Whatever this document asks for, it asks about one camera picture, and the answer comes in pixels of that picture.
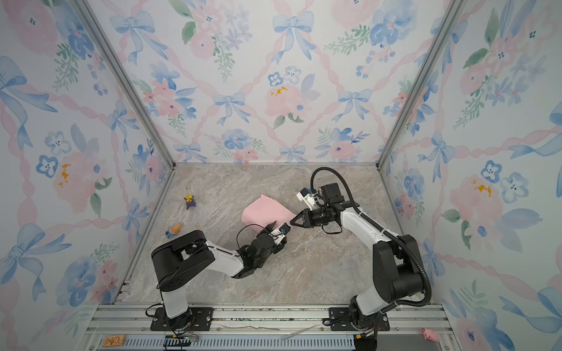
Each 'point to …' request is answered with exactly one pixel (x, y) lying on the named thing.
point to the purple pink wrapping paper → (264, 211)
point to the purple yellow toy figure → (189, 201)
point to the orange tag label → (114, 341)
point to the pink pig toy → (428, 333)
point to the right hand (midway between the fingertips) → (294, 222)
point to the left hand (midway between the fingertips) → (281, 226)
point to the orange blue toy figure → (173, 230)
